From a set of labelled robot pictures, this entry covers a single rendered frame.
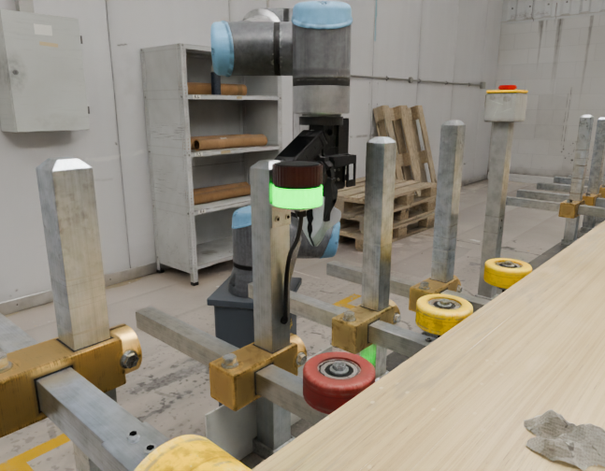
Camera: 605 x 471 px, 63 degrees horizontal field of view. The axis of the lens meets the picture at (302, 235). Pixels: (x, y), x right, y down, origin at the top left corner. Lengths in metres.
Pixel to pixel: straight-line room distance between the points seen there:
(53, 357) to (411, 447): 0.32
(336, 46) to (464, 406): 0.52
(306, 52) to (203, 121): 3.15
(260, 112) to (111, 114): 1.15
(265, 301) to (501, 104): 0.78
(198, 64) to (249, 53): 3.01
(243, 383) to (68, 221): 0.30
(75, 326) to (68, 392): 0.06
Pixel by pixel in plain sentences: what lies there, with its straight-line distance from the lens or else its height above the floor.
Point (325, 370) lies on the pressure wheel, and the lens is 0.57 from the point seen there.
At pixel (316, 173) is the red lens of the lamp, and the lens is 0.58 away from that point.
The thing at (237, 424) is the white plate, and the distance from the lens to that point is 0.74.
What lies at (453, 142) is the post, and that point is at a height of 1.12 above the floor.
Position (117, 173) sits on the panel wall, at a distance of 3.55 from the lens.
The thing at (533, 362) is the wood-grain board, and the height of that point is 0.90.
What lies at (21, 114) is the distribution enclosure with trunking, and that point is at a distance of 3.04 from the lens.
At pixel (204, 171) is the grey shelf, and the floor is 0.70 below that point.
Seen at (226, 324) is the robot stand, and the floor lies 0.51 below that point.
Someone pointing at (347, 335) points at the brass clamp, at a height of 0.83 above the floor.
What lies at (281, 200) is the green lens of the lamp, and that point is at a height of 1.08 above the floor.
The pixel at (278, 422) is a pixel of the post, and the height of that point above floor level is 0.76.
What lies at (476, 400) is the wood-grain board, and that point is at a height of 0.90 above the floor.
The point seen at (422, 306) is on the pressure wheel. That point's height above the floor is 0.91.
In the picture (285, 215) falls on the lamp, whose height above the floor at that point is 1.05.
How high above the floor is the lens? 1.19
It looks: 15 degrees down
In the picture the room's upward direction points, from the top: straight up
